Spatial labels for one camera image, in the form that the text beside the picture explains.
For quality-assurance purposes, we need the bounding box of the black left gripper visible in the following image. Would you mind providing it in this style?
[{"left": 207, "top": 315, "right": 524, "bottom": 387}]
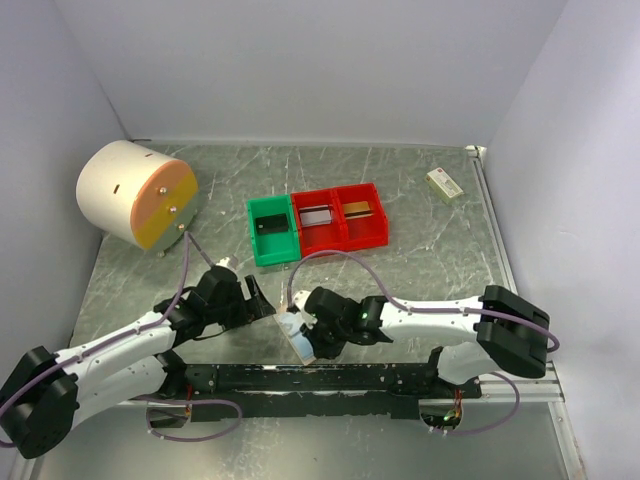
[{"left": 206, "top": 273, "right": 276, "bottom": 330}]

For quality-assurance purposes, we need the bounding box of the tan card holder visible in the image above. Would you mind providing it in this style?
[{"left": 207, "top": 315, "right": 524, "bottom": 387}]
[{"left": 275, "top": 311, "right": 316, "bottom": 365}]

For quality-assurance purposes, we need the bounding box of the silver VIP credit card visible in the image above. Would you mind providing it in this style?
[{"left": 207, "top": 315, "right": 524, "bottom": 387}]
[{"left": 298, "top": 205, "right": 334, "bottom": 228}]

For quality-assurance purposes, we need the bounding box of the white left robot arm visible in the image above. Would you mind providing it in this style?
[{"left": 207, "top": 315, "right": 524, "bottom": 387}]
[{"left": 1, "top": 262, "right": 275, "bottom": 459}]

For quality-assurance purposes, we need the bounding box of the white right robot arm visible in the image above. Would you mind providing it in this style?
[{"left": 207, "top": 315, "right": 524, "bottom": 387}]
[{"left": 292, "top": 285, "right": 554, "bottom": 398}]

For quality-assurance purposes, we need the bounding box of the black credit card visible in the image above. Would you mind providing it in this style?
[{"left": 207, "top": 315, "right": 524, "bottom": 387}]
[{"left": 255, "top": 213, "right": 290, "bottom": 235}]

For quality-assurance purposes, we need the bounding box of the green plastic bin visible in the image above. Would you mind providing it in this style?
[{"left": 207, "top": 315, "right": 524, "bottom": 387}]
[{"left": 247, "top": 195, "right": 301, "bottom": 267}]

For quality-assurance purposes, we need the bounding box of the red bin middle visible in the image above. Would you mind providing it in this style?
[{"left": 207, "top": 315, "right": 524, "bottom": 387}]
[{"left": 291, "top": 189, "right": 346, "bottom": 257}]

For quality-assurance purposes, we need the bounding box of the red bin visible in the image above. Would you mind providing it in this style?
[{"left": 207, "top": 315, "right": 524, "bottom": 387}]
[
  {"left": 335, "top": 183, "right": 389, "bottom": 251},
  {"left": 291, "top": 189, "right": 346, "bottom": 257}
]

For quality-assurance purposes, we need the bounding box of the red bin right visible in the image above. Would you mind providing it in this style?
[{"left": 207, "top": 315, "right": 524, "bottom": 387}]
[{"left": 335, "top": 183, "right": 389, "bottom": 251}]

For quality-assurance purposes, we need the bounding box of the white cylinder with orange face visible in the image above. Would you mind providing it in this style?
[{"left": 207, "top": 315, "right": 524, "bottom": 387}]
[{"left": 76, "top": 140, "right": 199, "bottom": 253}]

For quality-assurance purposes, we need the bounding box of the small white cardboard box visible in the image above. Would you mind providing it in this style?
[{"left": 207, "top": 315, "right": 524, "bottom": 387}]
[{"left": 425, "top": 167, "right": 464, "bottom": 204}]

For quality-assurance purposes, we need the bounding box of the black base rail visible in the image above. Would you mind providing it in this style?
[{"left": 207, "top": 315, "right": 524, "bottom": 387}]
[{"left": 149, "top": 363, "right": 481, "bottom": 422}]

